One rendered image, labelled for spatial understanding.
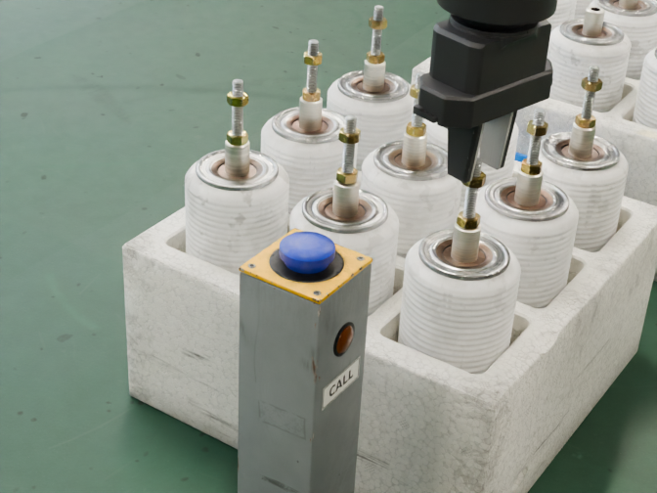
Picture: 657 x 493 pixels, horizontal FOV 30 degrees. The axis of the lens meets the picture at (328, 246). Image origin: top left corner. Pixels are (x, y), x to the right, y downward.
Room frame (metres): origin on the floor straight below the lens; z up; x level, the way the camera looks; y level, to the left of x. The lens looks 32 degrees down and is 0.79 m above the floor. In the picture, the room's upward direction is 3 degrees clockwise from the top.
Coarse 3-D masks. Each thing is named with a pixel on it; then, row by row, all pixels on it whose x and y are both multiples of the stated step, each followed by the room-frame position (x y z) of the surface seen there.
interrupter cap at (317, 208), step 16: (320, 192) 0.95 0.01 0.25; (368, 192) 0.95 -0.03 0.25; (304, 208) 0.92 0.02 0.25; (320, 208) 0.92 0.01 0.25; (368, 208) 0.93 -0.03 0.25; (384, 208) 0.93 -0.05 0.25; (320, 224) 0.89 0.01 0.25; (336, 224) 0.90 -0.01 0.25; (352, 224) 0.90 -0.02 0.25; (368, 224) 0.90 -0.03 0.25
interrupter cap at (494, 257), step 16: (432, 240) 0.88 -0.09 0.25; (448, 240) 0.88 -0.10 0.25; (480, 240) 0.88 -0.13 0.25; (496, 240) 0.88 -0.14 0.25; (432, 256) 0.85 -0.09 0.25; (448, 256) 0.86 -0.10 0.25; (480, 256) 0.86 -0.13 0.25; (496, 256) 0.86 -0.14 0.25; (448, 272) 0.83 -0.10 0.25; (464, 272) 0.83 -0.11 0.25; (480, 272) 0.83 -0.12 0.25; (496, 272) 0.83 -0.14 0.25
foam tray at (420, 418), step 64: (128, 256) 0.96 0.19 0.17; (192, 256) 0.95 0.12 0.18; (576, 256) 0.99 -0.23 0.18; (640, 256) 1.03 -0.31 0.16; (128, 320) 0.96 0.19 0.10; (192, 320) 0.92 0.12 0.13; (384, 320) 0.86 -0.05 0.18; (576, 320) 0.89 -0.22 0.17; (640, 320) 1.07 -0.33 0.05; (192, 384) 0.92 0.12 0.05; (384, 384) 0.81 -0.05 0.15; (448, 384) 0.78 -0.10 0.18; (512, 384) 0.79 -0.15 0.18; (576, 384) 0.92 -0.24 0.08; (384, 448) 0.81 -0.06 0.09; (448, 448) 0.78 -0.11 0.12; (512, 448) 0.80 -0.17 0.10
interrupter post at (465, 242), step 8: (456, 224) 0.86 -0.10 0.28; (480, 224) 0.87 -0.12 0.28; (456, 232) 0.86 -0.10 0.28; (464, 232) 0.85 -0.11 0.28; (472, 232) 0.85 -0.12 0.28; (480, 232) 0.86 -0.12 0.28; (456, 240) 0.86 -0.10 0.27; (464, 240) 0.85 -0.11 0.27; (472, 240) 0.85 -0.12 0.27; (456, 248) 0.86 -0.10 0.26; (464, 248) 0.85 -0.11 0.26; (472, 248) 0.85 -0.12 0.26; (456, 256) 0.86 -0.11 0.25; (464, 256) 0.85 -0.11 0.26; (472, 256) 0.85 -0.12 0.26
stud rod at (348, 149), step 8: (352, 120) 0.92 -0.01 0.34; (344, 128) 0.92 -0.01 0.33; (352, 128) 0.92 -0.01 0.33; (344, 144) 0.92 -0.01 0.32; (352, 144) 0.92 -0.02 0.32; (344, 152) 0.92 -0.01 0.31; (352, 152) 0.92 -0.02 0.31; (344, 160) 0.92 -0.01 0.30; (352, 160) 0.92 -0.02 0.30; (344, 168) 0.92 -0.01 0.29; (352, 168) 0.92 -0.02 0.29
